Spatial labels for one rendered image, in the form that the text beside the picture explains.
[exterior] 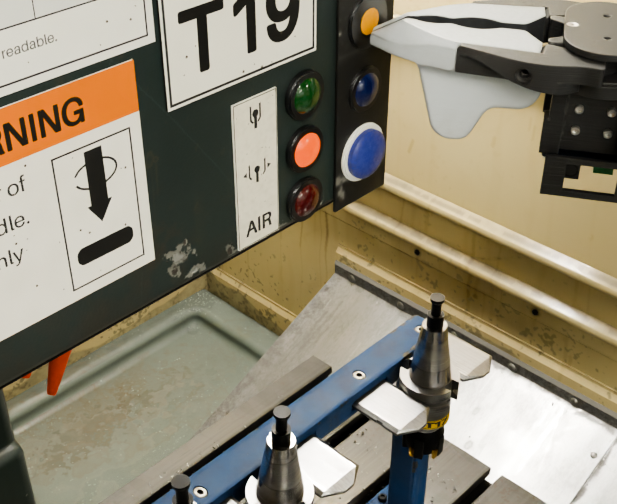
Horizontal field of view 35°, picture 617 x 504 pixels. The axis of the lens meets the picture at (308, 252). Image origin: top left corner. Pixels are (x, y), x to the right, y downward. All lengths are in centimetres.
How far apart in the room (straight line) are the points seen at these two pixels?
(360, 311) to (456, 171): 36
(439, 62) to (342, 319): 126
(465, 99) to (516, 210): 96
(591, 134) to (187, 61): 21
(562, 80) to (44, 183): 24
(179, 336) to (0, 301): 166
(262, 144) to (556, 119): 15
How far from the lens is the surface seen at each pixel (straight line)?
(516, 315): 157
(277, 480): 88
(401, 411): 100
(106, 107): 43
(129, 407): 195
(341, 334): 172
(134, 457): 185
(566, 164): 52
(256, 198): 51
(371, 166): 57
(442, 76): 52
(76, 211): 44
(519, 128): 142
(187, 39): 45
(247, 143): 49
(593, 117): 52
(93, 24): 41
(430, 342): 99
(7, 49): 39
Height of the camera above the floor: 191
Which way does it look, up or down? 35 degrees down
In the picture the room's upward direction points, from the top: straight up
